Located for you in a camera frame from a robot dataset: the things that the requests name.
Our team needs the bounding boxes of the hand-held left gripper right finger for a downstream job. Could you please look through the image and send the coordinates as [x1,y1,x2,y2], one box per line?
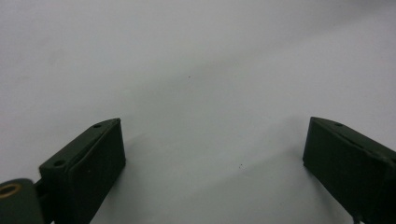
[302,116,396,224]

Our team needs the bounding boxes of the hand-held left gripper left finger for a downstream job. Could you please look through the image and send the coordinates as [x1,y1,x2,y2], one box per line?
[38,118,127,224]

